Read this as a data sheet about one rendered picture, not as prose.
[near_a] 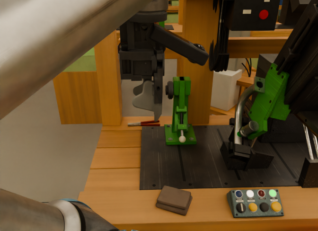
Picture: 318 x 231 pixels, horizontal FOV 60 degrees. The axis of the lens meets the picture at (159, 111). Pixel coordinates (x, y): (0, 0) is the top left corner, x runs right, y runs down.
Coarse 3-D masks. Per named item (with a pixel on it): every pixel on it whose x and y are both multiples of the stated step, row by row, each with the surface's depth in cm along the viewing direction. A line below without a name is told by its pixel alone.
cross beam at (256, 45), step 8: (232, 40) 126; (240, 40) 126; (248, 40) 126; (256, 40) 126; (264, 40) 127; (272, 40) 127; (280, 40) 127; (232, 48) 128; (240, 48) 128; (248, 48) 128; (256, 48) 128; (264, 48) 128; (272, 48) 128; (280, 48) 129; (168, 56) 129; (176, 56) 129; (232, 56) 130; (240, 56) 130; (248, 56) 130; (256, 56) 130
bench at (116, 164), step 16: (112, 128) 132; (128, 128) 132; (112, 144) 120; (128, 144) 120; (96, 160) 110; (112, 160) 110; (128, 160) 110; (96, 176) 102; (112, 176) 102; (128, 176) 102
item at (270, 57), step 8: (264, 56) 113; (272, 56) 113; (264, 64) 112; (256, 72) 120; (264, 72) 112; (272, 120) 112; (280, 120) 112; (288, 120) 112; (296, 120) 112; (272, 128) 114; (280, 128) 114; (288, 128) 114; (296, 128) 114; (264, 136) 116; (272, 136) 116; (280, 136) 116; (288, 136) 116; (296, 136) 116; (304, 136) 117
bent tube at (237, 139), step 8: (256, 80) 96; (264, 80) 97; (248, 88) 101; (256, 88) 95; (264, 88) 96; (240, 96) 106; (248, 96) 103; (240, 104) 106; (240, 112) 106; (240, 120) 105
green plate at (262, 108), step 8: (272, 64) 95; (272, 72) 94; (272, 80) 92; (280, 80) 88; (272, 88) 91; (280, 88) 87; (256, 96) 101; (264, 96) 95; (272, 96) 90; (280, 96) 90; (256, 104) 99; (264, 104) 94; (272, 104) 90; (280, 104) 91; (256, 112) 98; (264, 112) 93; (272, 112) 92; (280, 112) 93; (288, 112) 93; (256, 120) 97
